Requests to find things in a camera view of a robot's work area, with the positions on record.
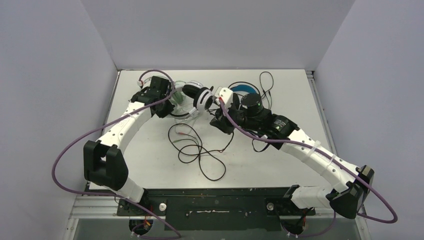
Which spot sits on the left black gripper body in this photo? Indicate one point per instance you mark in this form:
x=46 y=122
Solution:
x=166 y=109

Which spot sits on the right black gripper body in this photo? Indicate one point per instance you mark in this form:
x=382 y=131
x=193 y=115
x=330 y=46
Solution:
x=222 y=120

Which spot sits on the white black headphones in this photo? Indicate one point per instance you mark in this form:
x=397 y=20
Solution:
x=203 y=97

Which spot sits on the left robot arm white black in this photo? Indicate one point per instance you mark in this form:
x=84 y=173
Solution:
x=103 y=159

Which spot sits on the mint green headphones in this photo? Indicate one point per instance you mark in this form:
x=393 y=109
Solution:
x=178 y=98

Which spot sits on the black blue headphones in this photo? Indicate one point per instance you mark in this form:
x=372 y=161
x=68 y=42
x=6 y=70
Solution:
x=242 y=88

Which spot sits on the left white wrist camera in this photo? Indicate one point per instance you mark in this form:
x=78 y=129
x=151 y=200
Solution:
x=144 y=83

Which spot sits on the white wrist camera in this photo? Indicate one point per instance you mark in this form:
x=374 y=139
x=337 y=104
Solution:
x=144 y=83
x=225 y=94

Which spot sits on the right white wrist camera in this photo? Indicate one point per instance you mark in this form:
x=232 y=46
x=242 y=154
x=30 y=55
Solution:
x=225 y=94

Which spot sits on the aluminium frame rail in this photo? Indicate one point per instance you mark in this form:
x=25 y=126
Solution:
x=326 y=132

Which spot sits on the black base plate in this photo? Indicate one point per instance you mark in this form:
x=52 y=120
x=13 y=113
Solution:
x=226 y=209

